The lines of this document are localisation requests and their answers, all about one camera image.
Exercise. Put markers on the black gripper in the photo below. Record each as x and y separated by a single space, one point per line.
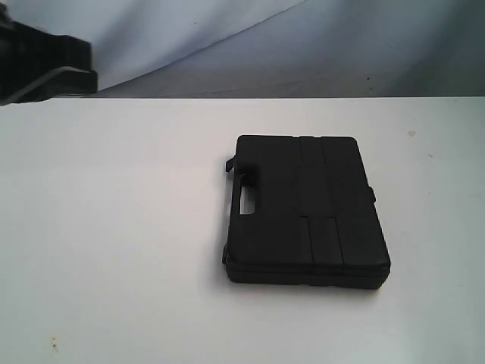
37 65

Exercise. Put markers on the black plastic carrying case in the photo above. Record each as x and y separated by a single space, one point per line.
303 213

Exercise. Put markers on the grey backdrop cloth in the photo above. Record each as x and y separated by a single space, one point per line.
273 49

